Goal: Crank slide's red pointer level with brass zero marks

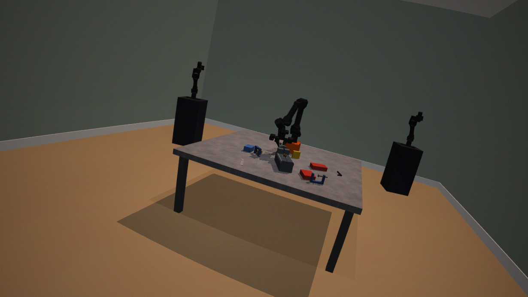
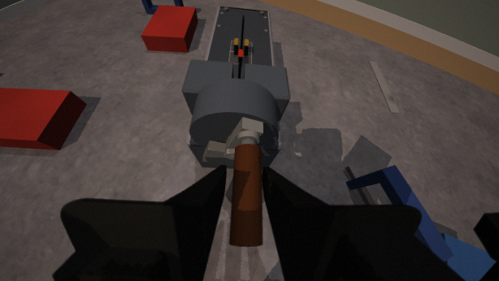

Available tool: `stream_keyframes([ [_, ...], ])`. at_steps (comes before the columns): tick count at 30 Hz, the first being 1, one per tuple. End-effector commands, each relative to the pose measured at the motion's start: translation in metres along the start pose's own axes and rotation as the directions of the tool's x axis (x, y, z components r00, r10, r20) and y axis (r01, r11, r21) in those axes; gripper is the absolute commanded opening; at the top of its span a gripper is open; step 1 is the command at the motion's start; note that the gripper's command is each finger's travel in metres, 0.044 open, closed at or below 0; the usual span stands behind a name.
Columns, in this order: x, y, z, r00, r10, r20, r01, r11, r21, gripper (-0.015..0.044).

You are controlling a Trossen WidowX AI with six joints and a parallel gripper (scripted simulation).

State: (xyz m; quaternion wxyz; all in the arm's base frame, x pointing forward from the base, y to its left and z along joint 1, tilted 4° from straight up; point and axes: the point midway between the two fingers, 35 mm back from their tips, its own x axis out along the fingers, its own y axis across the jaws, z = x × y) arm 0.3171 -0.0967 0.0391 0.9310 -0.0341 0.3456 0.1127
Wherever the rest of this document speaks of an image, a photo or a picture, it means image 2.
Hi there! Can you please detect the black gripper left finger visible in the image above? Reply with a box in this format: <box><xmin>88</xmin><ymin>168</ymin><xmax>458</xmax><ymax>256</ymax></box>
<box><xmin>60</xmin><ymin>165</ymin><xmax>227</xmax><ymax>281</ymax></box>

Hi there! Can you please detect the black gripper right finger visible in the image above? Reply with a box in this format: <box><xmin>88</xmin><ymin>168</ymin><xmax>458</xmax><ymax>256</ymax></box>
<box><xmin>262</xmin><ymin>166</ymin><xmax>422</xmax><ymax>281</ymax></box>

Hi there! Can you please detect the dark blue c-clamp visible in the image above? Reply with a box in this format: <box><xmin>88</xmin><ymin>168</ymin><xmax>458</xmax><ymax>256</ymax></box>
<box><xmin>345</xmin><ymin>165</ymin><xmax>453</xmax><ymax>262</ymax></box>
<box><xmin>141</xmin><ymin>0</ymin><xmax>184</xmax><ymax>15</ymax></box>

